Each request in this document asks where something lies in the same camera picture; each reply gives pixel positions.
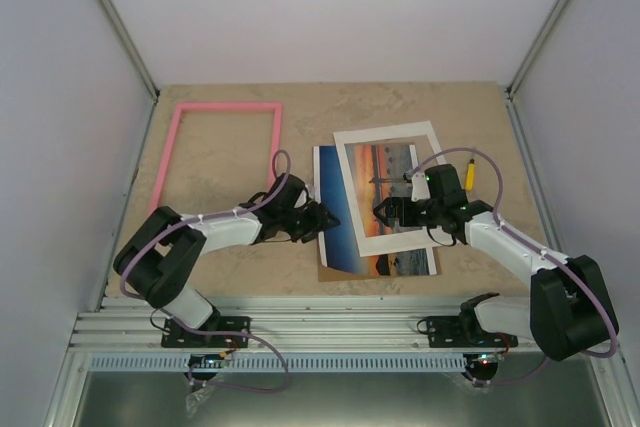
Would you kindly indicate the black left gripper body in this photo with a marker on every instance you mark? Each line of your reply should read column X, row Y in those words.
column 300, row 226

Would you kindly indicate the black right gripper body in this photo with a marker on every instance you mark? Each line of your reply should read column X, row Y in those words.
column 412, row 219

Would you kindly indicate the sunset beach photo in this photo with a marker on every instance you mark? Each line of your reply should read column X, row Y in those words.
column 341, row 241

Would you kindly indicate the white mat board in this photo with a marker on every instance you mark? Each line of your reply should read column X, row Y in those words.
column 350, row 182

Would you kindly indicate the yellow handled screwdriver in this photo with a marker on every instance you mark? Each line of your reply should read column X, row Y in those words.
column 470, row 175

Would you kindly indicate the pink picture frame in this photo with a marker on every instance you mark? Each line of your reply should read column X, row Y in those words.
column 276, row 109

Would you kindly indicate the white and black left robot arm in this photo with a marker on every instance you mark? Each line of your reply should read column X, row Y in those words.
column 157, row 261

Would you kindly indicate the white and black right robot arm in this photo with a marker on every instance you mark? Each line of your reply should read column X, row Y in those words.
column 568, row 309

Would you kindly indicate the clear plastic bag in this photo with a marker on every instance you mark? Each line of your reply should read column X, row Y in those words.
column 195, row 399

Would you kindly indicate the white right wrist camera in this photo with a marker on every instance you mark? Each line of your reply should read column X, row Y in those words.
column 419, row 185

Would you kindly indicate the brown frame backing board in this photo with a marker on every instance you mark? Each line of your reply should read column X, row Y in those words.
column 340, row 274

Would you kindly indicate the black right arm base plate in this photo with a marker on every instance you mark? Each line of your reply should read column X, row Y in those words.
column 451, row 331

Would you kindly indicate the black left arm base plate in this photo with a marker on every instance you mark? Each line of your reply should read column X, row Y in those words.
column 223, row 332

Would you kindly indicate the aluminium rail mounting base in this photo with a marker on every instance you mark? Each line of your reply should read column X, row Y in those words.
column 291, row 324

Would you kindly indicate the grey slotted cable duct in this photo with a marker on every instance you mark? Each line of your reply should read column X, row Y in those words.
column 295, row 363

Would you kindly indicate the right aluminium corner post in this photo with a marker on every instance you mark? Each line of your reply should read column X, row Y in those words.
column 542, row 37

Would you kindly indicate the aluminium corner post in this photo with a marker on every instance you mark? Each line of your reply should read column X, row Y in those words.
column 124, row 38
column 542, row 37

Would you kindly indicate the left aluminium corner post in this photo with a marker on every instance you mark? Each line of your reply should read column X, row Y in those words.
column 124, row 38

